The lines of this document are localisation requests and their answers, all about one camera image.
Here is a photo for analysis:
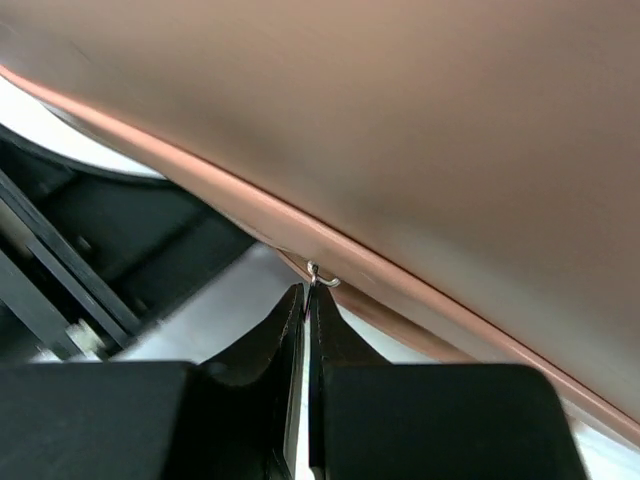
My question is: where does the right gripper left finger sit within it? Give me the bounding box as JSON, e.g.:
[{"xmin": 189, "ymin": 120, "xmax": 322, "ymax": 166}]
[{"xmin": 1, "ymin": 284, "xmax": 304, "ymax": 479}]

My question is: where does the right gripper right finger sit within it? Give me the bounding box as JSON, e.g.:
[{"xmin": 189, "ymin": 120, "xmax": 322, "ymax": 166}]
[{"xmin": 307, "ymin": 285, "xmax": 586, "ymax": 480}]

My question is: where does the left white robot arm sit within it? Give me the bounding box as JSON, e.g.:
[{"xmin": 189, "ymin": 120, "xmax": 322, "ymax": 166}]
[{"xmin": 1, "ymin": 129, "xmax": 254, "ymax": 363}]

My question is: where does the silver zipper pull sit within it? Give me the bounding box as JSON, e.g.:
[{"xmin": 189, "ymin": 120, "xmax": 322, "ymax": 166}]
[{"xmin": 306, "ymin": 260, "xmax": 341, "ymax": 288}]

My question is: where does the pink hard-shell suitcase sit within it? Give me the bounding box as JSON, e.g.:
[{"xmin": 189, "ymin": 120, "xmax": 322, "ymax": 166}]
[{"xmin": 1, "ymin": 1, "xmax": 639, "ymax": 445}]

